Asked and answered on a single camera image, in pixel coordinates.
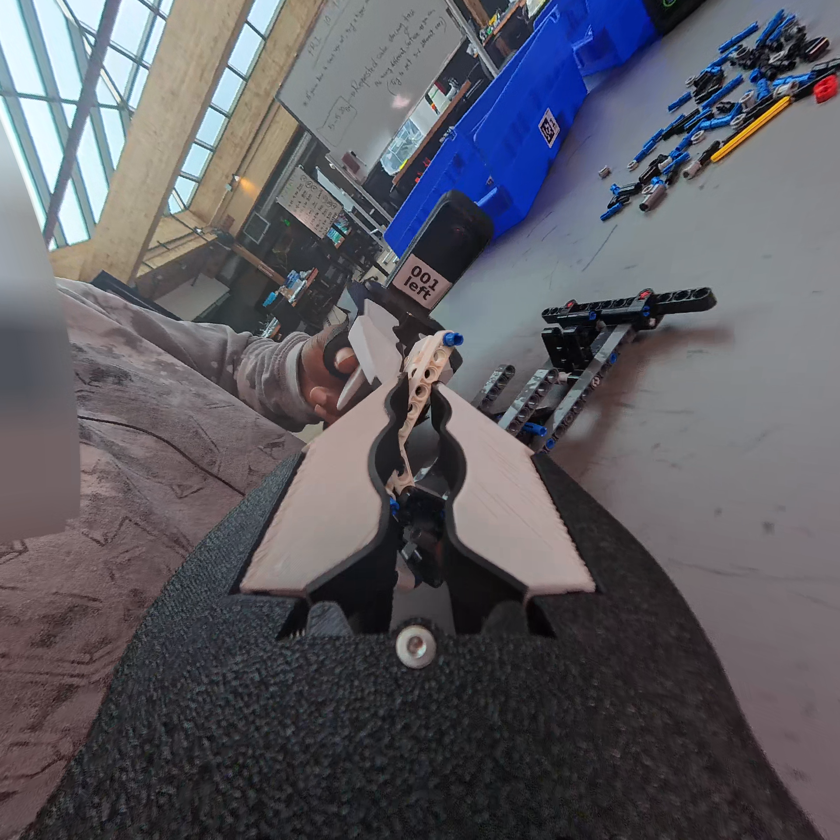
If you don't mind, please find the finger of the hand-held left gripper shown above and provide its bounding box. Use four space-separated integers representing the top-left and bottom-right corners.
348 315 406 389

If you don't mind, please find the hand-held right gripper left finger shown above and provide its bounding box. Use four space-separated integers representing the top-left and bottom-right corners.
239 381 404 637

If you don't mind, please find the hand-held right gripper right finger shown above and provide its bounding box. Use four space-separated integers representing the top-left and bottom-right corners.
435 384 597 637

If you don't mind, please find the partly built toy truck chassis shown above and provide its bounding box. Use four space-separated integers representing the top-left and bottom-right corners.
384 287 718 588

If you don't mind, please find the pile of blue black pins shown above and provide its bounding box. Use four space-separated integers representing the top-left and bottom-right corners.
600 10 840 221

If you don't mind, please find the person's left forearm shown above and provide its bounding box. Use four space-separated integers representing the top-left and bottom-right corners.
59 279 312 431

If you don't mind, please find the cluttered workbench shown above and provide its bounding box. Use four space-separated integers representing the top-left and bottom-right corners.
259 266 342 336

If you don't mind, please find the blue plastic bin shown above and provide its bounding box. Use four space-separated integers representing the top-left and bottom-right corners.
532 0 660 76
384 20 588 253

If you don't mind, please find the white chart board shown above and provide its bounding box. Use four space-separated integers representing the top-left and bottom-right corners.
276 167 343 240

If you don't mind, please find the black device with green lights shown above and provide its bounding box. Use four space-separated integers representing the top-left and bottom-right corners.
643 0 708 35

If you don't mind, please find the large skylight window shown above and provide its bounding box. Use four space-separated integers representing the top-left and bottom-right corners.
0 0 286 250

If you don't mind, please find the black cord with round tip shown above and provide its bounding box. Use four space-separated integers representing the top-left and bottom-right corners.
79 413 247 496

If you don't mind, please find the wall whiteboard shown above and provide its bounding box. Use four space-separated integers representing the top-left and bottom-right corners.
276 0 468 155

